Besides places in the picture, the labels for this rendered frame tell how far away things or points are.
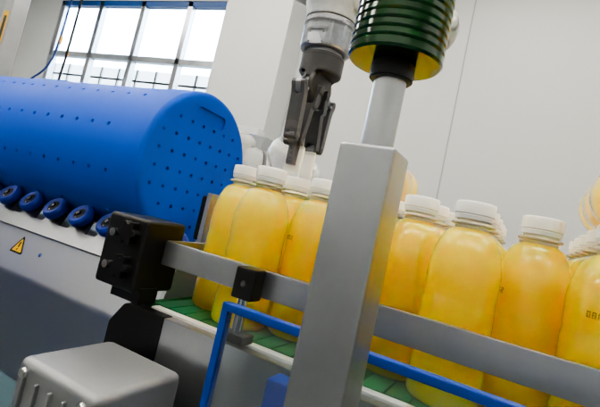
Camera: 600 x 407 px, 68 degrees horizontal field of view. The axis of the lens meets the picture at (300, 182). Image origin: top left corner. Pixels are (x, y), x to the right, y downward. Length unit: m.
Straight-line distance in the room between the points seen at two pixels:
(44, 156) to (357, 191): 0.75
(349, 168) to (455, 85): 3.39
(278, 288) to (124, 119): 0.44
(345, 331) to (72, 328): 0.63
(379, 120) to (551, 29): 3.54
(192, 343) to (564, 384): 0.36
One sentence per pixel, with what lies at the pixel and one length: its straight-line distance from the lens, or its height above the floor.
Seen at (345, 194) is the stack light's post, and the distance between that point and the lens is 0.28.
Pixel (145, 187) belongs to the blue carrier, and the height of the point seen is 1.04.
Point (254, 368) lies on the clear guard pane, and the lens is 0.44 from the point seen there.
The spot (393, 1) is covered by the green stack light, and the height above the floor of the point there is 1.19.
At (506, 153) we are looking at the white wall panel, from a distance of 3.50.
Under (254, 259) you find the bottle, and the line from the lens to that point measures 0.54.
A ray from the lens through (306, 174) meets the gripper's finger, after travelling 0.77.
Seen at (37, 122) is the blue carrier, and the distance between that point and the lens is 0.98.
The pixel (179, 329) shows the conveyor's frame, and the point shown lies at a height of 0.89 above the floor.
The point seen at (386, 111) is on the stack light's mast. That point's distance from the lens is 0.30.
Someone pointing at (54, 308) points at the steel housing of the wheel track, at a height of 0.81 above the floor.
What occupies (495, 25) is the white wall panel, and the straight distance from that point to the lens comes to 3.83.
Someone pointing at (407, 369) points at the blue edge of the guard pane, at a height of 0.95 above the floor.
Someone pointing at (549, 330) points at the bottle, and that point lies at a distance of 0.50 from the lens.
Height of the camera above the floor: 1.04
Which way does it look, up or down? 5 degrees up
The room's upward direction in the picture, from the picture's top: 13 degrees clockwise
